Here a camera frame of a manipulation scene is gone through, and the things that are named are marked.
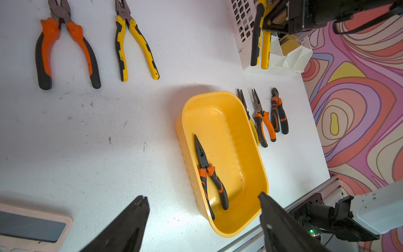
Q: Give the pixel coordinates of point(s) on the white file organizer rack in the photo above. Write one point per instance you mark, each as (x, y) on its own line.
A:
(242, 16)

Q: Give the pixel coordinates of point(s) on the orange black diagonal cutters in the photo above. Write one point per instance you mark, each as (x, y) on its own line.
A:
(278, 116)

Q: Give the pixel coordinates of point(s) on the small orange combination pliers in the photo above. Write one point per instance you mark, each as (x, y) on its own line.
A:
(60, 15)

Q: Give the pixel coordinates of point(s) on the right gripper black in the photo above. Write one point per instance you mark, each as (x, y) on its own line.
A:
(293, 17)

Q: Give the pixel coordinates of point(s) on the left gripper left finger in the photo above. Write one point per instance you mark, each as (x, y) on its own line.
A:
(125, 233)

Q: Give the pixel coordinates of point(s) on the yellow black combination pliers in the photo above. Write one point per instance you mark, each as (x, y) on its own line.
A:
(261, 41)

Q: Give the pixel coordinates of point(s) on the orange black pliers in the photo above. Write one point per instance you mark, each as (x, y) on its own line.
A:
(206, 169)

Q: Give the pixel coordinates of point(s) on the pink white calculator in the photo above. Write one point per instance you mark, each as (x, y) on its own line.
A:
(28, 230)

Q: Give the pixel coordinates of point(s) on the yellow tape roll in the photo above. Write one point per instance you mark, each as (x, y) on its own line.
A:
(289, 43)

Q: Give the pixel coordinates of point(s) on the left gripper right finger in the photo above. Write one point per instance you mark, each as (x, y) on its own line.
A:
(282, 233)

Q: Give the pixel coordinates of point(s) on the yellow plastic storage box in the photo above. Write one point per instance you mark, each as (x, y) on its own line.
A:
(221, 124)

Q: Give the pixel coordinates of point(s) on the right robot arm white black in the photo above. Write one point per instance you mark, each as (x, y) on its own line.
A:
(354, 81)

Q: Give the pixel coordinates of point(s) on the orange long nose pliers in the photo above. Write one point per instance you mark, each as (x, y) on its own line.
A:
(262, 118)

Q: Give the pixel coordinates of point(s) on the yellow needle nose pliers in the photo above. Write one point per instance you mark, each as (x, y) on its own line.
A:
(252, 124)

